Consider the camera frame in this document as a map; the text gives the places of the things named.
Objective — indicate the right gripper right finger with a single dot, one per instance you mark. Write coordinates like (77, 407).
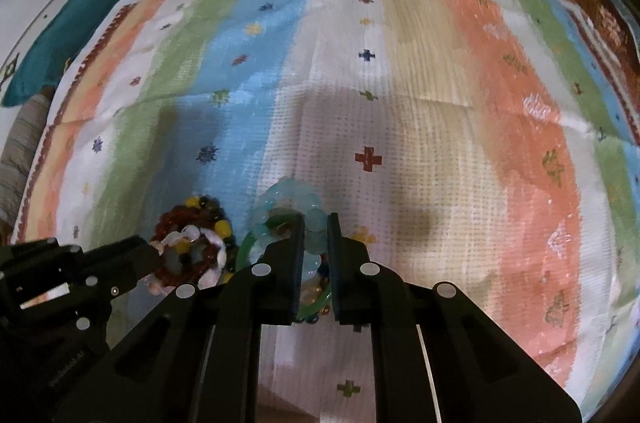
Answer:
(437, 357)

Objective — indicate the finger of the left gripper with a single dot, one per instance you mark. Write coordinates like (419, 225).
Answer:
(117, 268)

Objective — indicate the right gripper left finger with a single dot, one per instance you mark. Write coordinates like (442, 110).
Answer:
(197, 359)

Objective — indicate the green jade bangle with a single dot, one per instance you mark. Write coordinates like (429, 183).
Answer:
(315, 293)

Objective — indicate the striped grey pillow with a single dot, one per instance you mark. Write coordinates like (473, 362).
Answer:
(18, 154)

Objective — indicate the white headboard panel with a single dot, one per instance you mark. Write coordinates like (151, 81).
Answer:
(35, 27)

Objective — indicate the colourful striped cloth mat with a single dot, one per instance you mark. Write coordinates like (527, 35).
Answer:
(489, 142)

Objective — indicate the teal pillow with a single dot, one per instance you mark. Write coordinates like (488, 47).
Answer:
(61, 41)

